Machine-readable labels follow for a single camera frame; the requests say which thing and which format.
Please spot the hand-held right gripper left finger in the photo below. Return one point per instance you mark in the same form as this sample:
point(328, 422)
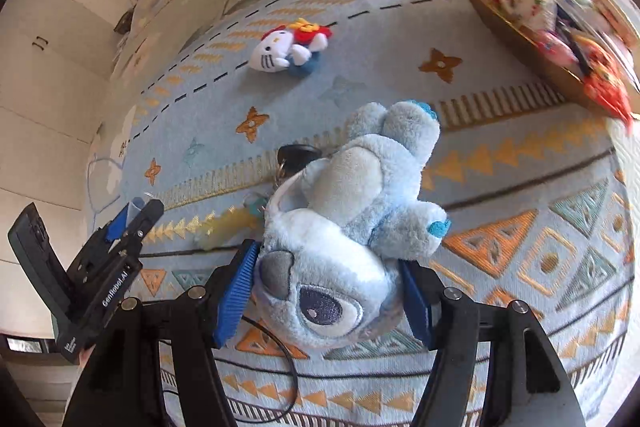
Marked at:
point(235, 302)

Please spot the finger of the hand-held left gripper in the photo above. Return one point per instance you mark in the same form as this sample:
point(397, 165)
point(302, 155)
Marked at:
point(147, 219)
point(116, 224)

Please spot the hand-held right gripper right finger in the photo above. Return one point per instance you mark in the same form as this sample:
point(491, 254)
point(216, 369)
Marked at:
point(417, 307)

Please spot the blue alien plush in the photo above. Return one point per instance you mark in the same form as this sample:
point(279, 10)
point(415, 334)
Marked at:
point(340, 227)

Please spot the ribbed glass plate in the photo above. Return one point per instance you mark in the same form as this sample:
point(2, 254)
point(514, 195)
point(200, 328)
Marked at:
point(505, 32)

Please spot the white wardrobe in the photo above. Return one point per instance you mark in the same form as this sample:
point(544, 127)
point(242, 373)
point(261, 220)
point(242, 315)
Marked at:
point(50, 82)

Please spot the black key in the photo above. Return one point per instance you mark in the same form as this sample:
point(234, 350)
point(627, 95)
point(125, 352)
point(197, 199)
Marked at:
point(300, 154)

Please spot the white cat plush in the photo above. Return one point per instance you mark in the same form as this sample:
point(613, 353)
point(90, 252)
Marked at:
point(272, 52)

